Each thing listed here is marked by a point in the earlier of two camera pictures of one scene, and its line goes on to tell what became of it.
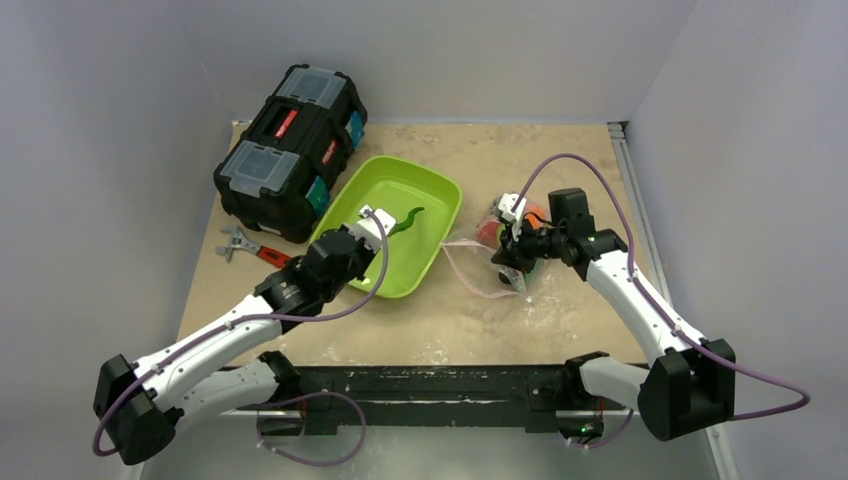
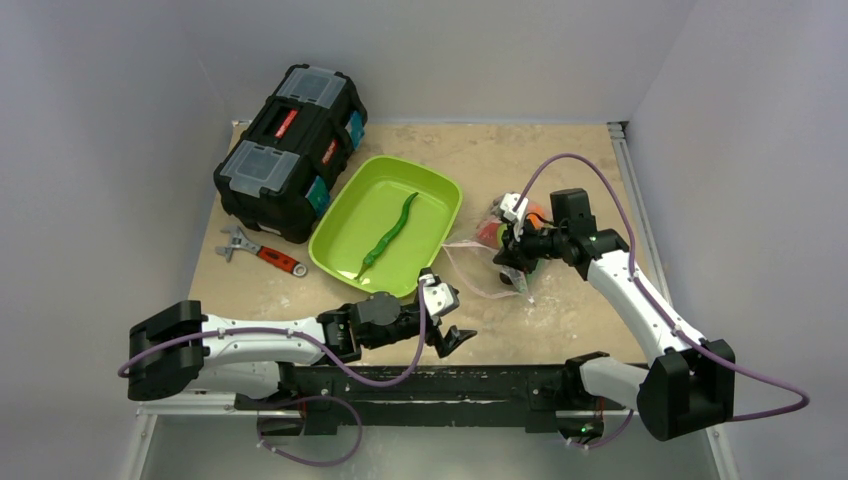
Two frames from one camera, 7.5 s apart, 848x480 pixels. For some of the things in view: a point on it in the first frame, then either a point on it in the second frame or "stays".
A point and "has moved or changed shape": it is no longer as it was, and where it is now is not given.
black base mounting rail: [312, 400] stays
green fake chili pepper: [402, 226] has moved or changed shape
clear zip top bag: [473, 262] stays
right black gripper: [510, 251] stays
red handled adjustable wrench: [239, 241] stays
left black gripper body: [360, 260] → [408, 324]
